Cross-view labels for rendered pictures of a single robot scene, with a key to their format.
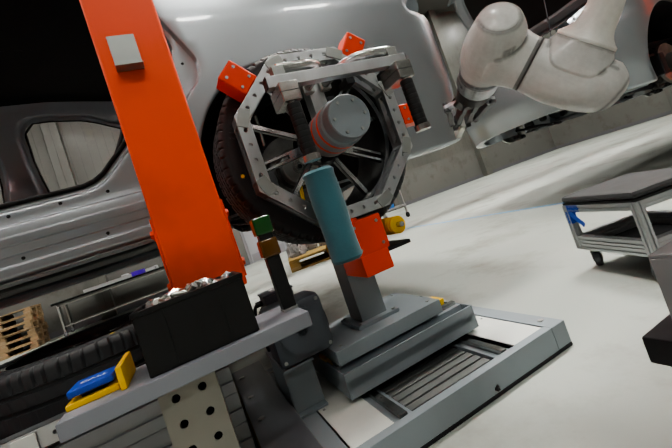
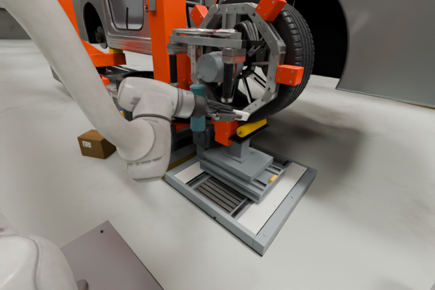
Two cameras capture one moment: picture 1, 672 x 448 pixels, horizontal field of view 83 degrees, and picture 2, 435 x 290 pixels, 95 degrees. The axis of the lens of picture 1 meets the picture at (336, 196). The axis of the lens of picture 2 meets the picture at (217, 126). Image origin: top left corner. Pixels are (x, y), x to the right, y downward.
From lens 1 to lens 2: 123 cm
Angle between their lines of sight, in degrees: 67
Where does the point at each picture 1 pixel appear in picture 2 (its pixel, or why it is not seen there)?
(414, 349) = (225, 178)
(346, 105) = (207, 61)
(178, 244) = not seen: hidden behind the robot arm
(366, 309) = (232, 150)
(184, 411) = not seen: hidden behind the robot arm
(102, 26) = not seen: outside the picture
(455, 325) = (247, 191)
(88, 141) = not seen: outside the picture
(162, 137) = (157, 44)
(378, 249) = (223, 134)
